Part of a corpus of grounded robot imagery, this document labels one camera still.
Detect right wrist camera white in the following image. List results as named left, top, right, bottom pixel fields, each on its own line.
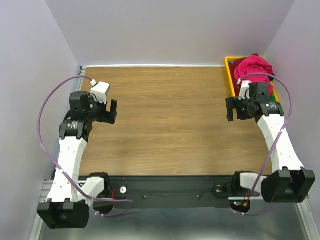
left=238, top=80, right=252, bottom=100

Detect aluminium frame rail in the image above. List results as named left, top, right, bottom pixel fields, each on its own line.
left=39, top=180, right=54, bottom=203

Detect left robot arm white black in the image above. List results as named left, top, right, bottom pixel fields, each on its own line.
left=37, top=90, right=118, bottom=229

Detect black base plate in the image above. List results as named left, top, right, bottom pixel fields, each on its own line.
left=93, top=175, right=249, bottom=213

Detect pink t shirt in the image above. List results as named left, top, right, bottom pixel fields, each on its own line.
left=230, top=53, right=274, bottom=95

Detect yellow plastic bin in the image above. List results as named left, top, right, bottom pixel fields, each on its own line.
left=224, top=56, right=280, bottom=102

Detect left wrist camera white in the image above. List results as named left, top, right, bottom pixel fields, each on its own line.
left=90, top=79, right=111, bottom=104

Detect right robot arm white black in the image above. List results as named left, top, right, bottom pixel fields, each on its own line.
left=225, top=96, right=316, bottom=203

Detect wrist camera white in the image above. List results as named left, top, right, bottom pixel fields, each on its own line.
left=90, top=79, right=111, bottom=104
left=238, top=80, right=252, bottom=100

